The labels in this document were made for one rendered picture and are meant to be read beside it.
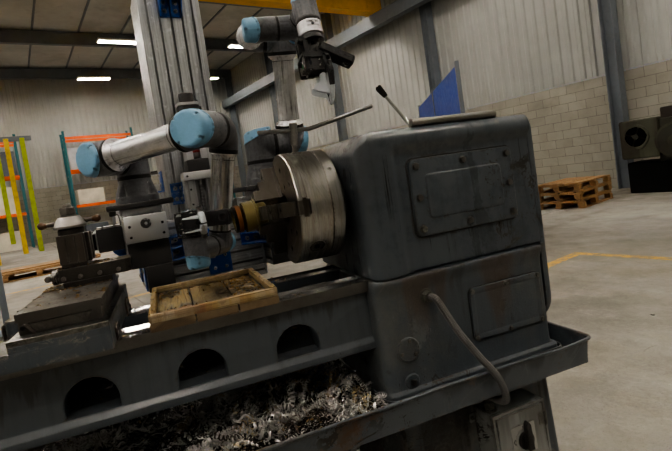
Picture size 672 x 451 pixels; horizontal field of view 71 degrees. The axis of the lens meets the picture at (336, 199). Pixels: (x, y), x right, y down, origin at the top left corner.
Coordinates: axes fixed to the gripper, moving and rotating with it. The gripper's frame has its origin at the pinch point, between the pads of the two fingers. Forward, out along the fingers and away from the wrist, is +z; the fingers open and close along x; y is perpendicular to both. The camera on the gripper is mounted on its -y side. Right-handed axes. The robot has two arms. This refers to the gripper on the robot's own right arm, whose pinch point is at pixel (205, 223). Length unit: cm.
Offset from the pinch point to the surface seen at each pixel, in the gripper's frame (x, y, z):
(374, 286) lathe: -23.3, -37.6, 17.0
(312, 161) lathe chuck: 11.4, -29.9, 7.0
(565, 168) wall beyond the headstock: -64, -874, -717
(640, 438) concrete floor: -111, -143, 0
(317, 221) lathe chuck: -4.3, -26.9, 12.1
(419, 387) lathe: -53, -46, 17
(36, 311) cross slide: -10.8, 37.1, 16.0
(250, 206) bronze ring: 2.2, -12.5, 0.1
